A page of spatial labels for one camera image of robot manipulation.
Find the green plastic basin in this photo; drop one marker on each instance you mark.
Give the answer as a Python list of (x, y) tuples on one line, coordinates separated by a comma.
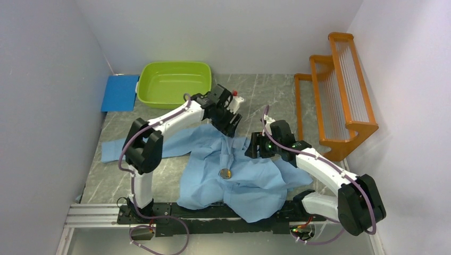
[(161, 85)]

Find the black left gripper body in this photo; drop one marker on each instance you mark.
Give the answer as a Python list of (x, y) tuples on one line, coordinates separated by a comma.
[(224, 110)]

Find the light blue button shirt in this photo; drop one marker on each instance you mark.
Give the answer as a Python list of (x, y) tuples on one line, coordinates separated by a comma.
[(258, 187)]

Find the blue flat board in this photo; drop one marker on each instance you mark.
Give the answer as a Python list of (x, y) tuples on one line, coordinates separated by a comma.
[(120, 93)]

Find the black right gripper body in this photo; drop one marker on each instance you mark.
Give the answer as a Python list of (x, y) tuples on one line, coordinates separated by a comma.
[(266, 150)]

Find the aluminium frame rails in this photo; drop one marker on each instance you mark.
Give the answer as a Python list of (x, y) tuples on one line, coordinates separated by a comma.
[(91, 228)]

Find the orange wooden rack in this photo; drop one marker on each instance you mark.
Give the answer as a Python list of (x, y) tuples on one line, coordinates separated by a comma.
[(343, 108)]

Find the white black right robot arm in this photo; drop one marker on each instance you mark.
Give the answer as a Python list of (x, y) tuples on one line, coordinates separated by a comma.
[(356, 202)]

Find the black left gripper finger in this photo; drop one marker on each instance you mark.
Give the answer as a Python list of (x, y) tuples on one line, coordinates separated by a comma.
[(222, 123), (232, 125)]

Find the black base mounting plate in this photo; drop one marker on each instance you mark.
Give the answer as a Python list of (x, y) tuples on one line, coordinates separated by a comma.
[(215, 219)]

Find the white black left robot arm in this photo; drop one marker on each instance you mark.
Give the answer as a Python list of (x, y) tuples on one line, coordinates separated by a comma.
[(142, 151)]

